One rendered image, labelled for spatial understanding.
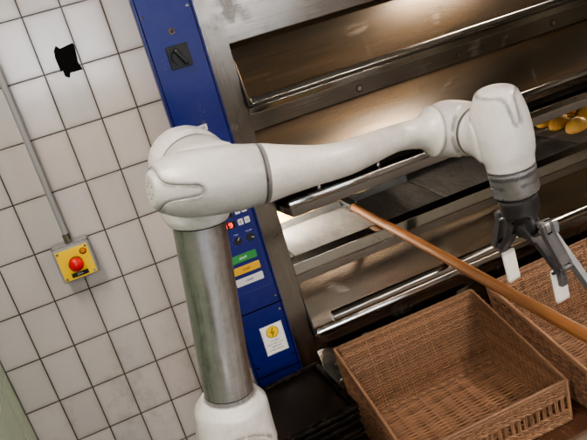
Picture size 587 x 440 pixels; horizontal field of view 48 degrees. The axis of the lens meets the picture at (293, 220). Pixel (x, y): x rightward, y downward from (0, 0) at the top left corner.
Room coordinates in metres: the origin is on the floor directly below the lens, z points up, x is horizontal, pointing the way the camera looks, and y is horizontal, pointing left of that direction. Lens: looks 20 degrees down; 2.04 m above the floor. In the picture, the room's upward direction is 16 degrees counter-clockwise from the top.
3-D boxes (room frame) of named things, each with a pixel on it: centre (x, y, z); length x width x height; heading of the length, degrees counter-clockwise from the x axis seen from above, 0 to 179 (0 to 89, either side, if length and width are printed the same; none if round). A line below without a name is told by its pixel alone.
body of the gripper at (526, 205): (1.17, -0.43, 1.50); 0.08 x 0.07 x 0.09; 19
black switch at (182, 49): (1.86, 0.17, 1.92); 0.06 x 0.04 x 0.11; 105
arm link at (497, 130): (1.18, -0.41, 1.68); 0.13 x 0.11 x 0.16; 15
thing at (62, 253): (1.75, 0.61, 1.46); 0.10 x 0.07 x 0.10; 105
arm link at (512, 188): (1.17, -0.42, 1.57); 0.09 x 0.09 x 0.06
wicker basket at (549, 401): (1.77, -0.33, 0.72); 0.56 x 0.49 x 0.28; 104
